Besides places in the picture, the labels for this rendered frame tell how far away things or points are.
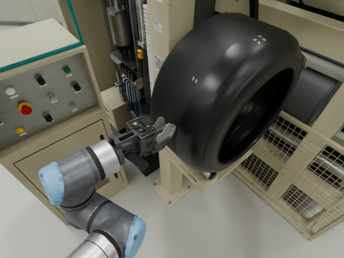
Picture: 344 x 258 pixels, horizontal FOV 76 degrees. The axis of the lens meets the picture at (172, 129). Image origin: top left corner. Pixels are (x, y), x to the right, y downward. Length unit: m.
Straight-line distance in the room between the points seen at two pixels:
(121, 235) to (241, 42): 0.57
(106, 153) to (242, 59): 0.42
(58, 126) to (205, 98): 0.89
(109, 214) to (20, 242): 1.57
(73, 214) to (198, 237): 1.32
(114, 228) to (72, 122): 0.83
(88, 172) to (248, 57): 0.48
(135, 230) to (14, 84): 0.81
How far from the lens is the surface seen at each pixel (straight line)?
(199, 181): 1.02
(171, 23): 0.88
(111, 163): 0.55
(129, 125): 0.59
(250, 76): 0.63
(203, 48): 0.67
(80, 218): 0.61
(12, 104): 1.18
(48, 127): 1.30
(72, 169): 0.53
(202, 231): 1.84
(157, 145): 0.62
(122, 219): 0.57
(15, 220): 2.21
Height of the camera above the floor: 1.75
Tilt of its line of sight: 48 degrees down
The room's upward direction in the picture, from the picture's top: straight up
